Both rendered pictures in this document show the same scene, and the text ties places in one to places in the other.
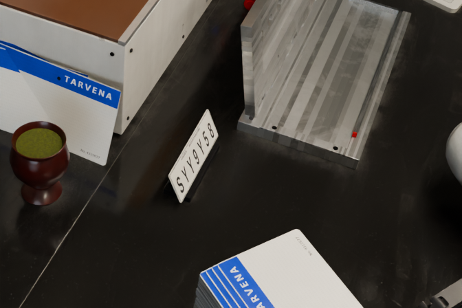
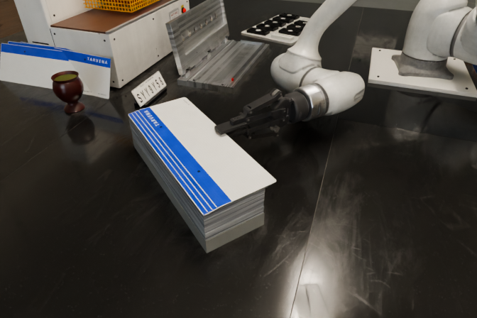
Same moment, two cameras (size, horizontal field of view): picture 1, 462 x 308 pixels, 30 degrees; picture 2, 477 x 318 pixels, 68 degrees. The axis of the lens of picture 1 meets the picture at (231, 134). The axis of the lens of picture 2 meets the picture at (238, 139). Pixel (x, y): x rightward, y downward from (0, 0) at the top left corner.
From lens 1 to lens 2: 0.57 m
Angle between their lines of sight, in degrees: 11
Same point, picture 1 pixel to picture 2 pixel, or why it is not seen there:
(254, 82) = (179, 55)
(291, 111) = (204, 74)
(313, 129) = (213, 79)
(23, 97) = not seen: hidden behind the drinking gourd
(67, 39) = (85, 37)
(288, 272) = (174, 111)
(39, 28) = (73, 35)
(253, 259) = (157, 107)
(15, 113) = not seen: hidden behind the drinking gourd
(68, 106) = (90, 72)
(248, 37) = (170, 29)
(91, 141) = (101, 87)
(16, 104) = not seen: hidden behind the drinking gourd
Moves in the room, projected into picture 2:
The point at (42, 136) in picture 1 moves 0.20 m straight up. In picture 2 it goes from (68, 76) to (47, 6)
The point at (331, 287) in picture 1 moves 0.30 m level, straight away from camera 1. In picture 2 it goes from (196, 114) to (238, 68)
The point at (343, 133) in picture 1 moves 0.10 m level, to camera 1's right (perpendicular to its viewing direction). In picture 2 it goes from (228, 80) to (257, 81)
